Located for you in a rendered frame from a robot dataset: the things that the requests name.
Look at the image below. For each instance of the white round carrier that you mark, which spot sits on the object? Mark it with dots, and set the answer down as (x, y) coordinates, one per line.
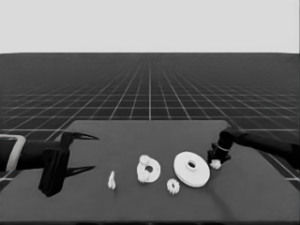
(155, 170)

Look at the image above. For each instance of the large thick white disc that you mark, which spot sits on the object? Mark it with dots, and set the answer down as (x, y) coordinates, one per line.
(195, 176)

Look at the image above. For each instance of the small white gear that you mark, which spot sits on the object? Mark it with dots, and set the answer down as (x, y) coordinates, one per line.
(176, 187)
(217, 165)
(142, 161)
(141, 178)

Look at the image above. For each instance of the small white T-shaped piece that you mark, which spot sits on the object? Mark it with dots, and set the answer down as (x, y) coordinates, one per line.
(111, 183)

